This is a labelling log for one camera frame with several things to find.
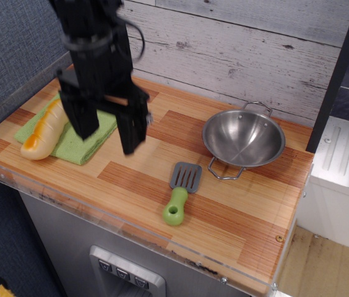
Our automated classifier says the green folded cloth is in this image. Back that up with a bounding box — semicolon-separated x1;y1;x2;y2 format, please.
15;95;117;165

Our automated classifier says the green handled grey spatula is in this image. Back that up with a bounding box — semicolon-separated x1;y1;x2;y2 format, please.
162;161;202;226

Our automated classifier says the white toy sink unit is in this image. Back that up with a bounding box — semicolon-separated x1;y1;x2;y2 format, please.
296;117;349;247

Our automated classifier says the grey toy fridge cabinet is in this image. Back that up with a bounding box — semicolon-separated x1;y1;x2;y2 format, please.
20;192;245;296

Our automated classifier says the clear acrylic table guard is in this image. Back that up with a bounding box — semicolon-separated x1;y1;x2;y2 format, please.
0;165;279;296

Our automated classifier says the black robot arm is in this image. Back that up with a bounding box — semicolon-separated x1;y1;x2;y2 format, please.
50;1;151;155

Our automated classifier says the black right frame post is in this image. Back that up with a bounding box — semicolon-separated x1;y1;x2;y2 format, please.
306;28;349;153

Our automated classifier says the stainless steel pot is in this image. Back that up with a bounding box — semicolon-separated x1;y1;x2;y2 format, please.
202;101;286;180

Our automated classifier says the toy bread loaf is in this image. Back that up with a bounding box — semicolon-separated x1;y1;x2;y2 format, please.
20;99;69;160

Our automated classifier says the silver dispenser button panel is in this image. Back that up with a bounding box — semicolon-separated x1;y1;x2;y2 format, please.
89;245;166;296

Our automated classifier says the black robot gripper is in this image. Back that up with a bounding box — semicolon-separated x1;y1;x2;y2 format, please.
58;33;153;155

